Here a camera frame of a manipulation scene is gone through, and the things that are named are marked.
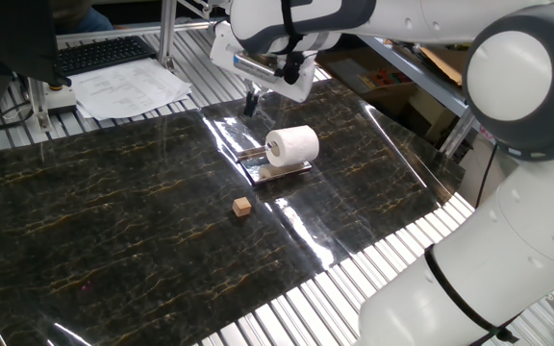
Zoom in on brown cardboard box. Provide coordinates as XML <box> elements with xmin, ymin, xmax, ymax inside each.
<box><xmin>315</xmin><ymin>45</ymin><xmax>457</xmax><ymax>145</ymax></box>

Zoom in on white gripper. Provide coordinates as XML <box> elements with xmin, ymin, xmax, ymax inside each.
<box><xmin>209</xmin><ymin>21</ymin><xmax>318</xmax><ymax>118</ymax></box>

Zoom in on white toilet paper roll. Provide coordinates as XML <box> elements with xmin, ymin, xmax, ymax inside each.
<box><xmin>264</xmin><ymin>124</ymin><xmax>320</xmax><ymax>169</ymax></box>

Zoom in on aluminium frame bar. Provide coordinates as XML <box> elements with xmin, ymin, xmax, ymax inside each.
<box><xmin>55</xmin><ymin>18</ymin><xmax>220</xmax><ymax>45</ymax></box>

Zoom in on black computer monitor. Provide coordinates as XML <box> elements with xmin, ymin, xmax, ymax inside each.
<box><xmin>0</xmin><ymin>0</ymin><xmax>73</xmax><ymax>88</ymax></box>

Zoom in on black strap around arm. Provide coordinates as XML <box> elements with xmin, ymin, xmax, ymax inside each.
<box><xmin>423</xmin><ymin>243</ymin><xmax>521</xmax><ymax>345</ymax></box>

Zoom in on black marble pattern mat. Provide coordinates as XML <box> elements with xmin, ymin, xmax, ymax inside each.
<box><xmin>0</xmin><ymin>79</ymin><xmax>466</xmax><ymax>346</ymax></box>

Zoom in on black computer keyboard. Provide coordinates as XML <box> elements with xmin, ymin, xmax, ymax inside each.
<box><xmin>57</xmin><ymin>35</ymin><xmax>158</xmax><ymax>77</ymax></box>

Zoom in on aluminium stand with white base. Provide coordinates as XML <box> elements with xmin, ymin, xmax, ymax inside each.
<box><xmin>26</xmin><ymin>76</ymin><xmax>79</xmax><ymax>134</ymax></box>

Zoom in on black camera cable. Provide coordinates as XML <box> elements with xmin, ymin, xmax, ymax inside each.
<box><xmin>275</xmin><ymin>0</ymin><xmax>307</xmax><ymax>87</ymax></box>

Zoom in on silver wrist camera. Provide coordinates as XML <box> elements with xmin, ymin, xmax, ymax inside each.
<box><xmin>232</xmin><ymin>51</ymin><xmax>284</xmax><ymax>85</ymax></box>

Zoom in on chrome paper roll holder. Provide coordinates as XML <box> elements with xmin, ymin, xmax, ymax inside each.
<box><xmin>235</xmin><ymin>143</ymin><xmax>314</xmax><ymax>187</ymax></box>

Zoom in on grey metal table frame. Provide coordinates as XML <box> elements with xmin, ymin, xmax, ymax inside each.
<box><xmin>357</xmin><ymin>33</ymin><xmax>481</xmax><ymax>160</ymax></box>

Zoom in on aluminium frame post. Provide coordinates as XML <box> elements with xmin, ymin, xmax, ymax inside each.
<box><xmin>156</xmin><ymin>0</ymin><xmax>179</xmax><ymax>69</ymax></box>

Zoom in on person in blue jeans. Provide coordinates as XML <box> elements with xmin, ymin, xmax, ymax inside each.
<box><xmin>50</xmin><ymin>0</ymin><xmax>115</xmax><ymax>36</ymax></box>

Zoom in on small wooden cube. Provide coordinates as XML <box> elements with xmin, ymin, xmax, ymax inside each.
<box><xmin>231</xmin><ymin>196</ymin><xmax>253</xmax><ymax>218</ymax></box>

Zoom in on stack of printed papers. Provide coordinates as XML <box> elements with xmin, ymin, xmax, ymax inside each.
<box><xmin>67</xmin><ymin>57</ymin><xmax>193</xmax><ymax>122</ymax></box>

